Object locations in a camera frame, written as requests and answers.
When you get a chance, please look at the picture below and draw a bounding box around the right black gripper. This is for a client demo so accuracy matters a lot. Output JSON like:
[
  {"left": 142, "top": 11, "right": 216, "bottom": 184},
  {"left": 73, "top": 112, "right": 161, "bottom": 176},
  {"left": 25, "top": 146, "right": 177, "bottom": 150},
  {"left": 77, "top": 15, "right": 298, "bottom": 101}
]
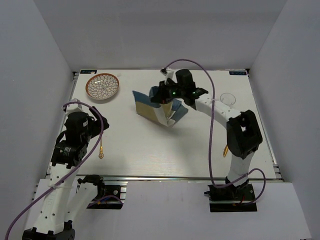
[{"left": 151, "top": 80, "right": 185, "bottom": 105}]

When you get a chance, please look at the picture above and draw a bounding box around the blue beige white cloth napkin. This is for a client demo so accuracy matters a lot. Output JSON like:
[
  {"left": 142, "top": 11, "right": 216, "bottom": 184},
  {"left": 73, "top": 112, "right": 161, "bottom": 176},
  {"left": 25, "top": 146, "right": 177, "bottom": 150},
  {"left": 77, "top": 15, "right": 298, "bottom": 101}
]
[{"left": 132, "top": 86, "right": 189, "bottom": 127}]

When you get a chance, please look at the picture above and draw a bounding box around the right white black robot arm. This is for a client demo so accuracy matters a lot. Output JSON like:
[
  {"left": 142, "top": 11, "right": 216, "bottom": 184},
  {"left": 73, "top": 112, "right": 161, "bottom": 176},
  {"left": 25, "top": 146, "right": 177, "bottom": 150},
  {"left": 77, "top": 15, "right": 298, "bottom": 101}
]
[{"left": 151, "top": 68, "right": 263, "bottom": 200}]

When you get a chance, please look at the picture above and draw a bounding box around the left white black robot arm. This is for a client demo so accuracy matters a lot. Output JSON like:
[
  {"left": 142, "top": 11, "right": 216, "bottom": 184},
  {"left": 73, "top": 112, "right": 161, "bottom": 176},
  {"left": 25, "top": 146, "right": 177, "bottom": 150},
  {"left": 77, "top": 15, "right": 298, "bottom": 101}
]
[{"left": 22, "top": 100, "right": 109, "bottom": 240}]

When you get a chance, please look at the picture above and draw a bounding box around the gold fork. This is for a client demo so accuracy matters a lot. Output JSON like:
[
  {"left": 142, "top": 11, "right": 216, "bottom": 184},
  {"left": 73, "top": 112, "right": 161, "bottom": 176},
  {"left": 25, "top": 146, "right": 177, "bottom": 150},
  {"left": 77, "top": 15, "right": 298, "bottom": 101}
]
[{"left": 98, "top": 139, "right": 104, "bottom": 160}]

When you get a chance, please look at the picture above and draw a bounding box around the floral ceramic plate orange rim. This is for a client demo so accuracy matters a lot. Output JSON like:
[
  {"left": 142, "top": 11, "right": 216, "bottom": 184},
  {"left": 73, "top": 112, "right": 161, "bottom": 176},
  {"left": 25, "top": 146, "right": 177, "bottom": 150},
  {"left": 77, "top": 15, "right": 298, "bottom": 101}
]
[{"left": 85, "top": 73, "right": 120, "bottom": 101}]

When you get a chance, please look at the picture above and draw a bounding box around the left blue table sticker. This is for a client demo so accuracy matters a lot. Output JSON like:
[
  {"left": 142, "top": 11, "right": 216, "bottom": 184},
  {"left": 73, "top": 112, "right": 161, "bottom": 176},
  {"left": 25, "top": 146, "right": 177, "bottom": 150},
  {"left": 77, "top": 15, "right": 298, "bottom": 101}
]
[{"left": 80, "top": 69, "right": 97, "bottom": 74}]

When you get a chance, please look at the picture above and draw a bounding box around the blue table sticker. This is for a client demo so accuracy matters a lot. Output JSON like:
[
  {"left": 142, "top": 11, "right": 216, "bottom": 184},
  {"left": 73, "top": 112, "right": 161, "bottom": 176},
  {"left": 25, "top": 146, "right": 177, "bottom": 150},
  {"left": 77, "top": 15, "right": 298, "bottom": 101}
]
[
  {"left": 229, "top": 71, "right": 247, "bottom": 76},
  {"left": 80, "top": 69, "right": 97, "bottom": 74}
]

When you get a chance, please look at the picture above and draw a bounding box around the clear drinking glass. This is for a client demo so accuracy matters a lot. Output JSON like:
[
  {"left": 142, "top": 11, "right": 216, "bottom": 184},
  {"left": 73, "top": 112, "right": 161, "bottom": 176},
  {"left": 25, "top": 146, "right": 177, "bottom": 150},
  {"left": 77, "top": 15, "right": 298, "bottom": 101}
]
[{"left": 219, "top": 92, "right": 237, "bottom": 107}]

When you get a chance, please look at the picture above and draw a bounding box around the right blue table sticker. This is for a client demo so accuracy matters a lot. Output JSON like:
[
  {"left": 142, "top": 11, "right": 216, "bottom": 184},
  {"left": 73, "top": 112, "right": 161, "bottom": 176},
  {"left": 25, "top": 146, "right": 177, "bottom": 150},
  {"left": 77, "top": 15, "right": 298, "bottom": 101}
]
[{"left": 229, "top": 71, "right": 247, "bottom": 76}]

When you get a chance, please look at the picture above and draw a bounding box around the gold knife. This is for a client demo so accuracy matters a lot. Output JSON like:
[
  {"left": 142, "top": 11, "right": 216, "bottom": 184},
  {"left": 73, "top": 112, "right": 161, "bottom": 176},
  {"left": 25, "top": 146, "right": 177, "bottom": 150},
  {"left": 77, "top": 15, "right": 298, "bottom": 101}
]
[{"left": 222, "top": 145, "right": 229, "bottom": 158}]

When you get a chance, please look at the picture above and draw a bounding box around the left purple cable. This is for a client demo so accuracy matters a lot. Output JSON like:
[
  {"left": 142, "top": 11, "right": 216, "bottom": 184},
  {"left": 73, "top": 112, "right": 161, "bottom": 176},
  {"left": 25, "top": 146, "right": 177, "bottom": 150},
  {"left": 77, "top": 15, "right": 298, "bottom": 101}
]
[{"left": 3, "top": 101, "right": 104, "bottom": 240}]

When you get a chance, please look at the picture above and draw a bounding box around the purple cable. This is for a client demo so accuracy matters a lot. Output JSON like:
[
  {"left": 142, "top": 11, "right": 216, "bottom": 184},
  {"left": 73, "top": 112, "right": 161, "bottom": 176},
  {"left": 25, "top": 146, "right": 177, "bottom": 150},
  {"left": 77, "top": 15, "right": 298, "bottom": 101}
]
[
  {"left": 164, "top": 59, "right": 267, "bottom": 205},
  {"left": 3, "top": 101, "right": 104, "bottom": 240}
]

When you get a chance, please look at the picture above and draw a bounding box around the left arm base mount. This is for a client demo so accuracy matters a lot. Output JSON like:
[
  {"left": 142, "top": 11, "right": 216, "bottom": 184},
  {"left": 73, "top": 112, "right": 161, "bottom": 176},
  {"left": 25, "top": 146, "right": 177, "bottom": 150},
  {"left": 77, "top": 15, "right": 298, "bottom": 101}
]
[{"left": 77, "top": 174, "right": 125, "bottom": 210}]

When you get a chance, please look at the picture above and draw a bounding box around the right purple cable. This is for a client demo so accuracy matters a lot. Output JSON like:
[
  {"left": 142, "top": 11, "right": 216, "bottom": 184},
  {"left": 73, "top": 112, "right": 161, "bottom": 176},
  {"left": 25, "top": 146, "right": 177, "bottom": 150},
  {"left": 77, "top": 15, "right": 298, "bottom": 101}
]
[{"left": 164, "top": 59, "right": 267, "bottom": 205}]

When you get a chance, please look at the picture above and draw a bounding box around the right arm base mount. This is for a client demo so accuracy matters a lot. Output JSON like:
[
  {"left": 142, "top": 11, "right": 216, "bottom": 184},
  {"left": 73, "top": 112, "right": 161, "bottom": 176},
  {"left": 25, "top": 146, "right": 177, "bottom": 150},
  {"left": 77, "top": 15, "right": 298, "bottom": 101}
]
[{"left": 204, "top": 184, "right": 258, "bottom": 213}]

